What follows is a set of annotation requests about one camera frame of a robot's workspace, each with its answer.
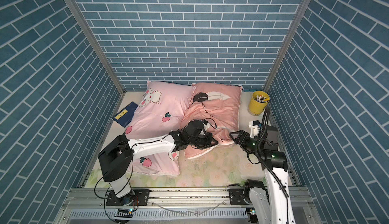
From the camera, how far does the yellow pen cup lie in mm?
999

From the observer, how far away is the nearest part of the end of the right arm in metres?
0.55

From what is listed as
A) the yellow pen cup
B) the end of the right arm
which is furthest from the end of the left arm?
the yellow pen cup

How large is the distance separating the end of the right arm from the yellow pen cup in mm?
382
